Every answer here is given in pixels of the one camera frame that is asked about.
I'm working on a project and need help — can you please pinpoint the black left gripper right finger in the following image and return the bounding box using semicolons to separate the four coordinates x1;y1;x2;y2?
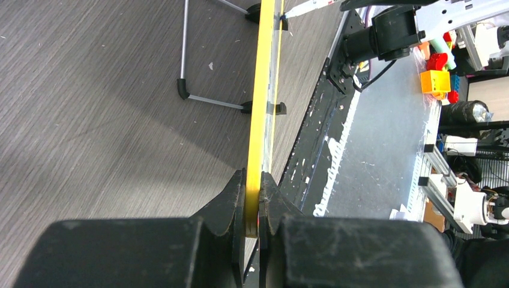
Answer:
259;172;462;287

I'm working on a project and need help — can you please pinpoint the red toy block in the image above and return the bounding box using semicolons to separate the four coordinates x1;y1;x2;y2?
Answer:
426;53;448;71

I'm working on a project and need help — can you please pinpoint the aluminium frame rail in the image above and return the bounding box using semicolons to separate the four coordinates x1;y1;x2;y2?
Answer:
417;107;478;235

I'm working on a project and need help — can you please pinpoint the yellow framed whiteboard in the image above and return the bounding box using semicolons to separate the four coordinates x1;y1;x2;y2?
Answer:
244;1;285;238

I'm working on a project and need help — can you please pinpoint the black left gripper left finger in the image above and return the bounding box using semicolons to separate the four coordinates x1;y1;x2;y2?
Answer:
14;170;245;287

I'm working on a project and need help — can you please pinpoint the metal whiteboard stand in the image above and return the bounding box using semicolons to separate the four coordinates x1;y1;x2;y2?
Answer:
176;1;261;114

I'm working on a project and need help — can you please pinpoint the orange yellow toy block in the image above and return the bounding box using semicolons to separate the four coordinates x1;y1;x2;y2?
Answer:
420;70;451;94

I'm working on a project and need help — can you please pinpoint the white blue marker pen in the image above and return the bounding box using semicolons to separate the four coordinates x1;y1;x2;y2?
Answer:
280;0;342;20

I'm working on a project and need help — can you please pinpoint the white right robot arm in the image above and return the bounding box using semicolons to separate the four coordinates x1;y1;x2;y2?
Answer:
340;1;508;63

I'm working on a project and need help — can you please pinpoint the white toothed cable rail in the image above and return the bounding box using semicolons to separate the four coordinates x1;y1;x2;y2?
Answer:
313;92;360;217

